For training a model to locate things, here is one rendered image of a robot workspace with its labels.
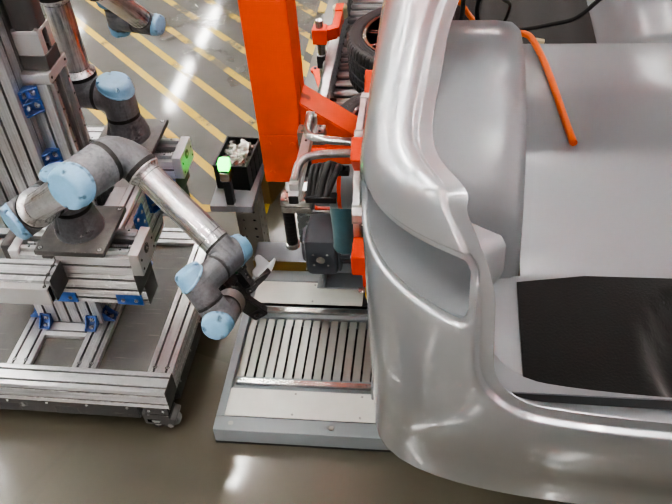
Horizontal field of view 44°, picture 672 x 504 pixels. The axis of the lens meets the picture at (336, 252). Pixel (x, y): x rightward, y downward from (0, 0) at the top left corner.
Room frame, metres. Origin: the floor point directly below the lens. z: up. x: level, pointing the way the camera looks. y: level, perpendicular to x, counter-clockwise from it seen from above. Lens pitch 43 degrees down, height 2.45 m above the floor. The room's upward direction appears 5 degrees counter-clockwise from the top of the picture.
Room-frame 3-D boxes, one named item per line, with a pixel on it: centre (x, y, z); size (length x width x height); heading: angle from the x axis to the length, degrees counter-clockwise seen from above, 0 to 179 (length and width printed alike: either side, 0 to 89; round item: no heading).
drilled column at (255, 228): (2.72, 0.35, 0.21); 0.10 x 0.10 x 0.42; 80
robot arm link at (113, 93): (2.47, 0.70, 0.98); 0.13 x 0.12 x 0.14; 65
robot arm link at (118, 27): (2.76, 0.69, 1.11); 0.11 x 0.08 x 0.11; 65
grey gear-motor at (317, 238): (2.33, -0.09, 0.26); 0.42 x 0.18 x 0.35; 80
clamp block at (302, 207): (1.88, 0.10, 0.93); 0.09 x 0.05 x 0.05; 80
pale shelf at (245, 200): (2.69, 0.35, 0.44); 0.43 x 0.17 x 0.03; 170
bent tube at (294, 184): (1.94, 0.01, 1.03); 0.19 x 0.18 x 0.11; 80
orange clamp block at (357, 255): (1.70, -0.08, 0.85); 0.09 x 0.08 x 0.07; 170
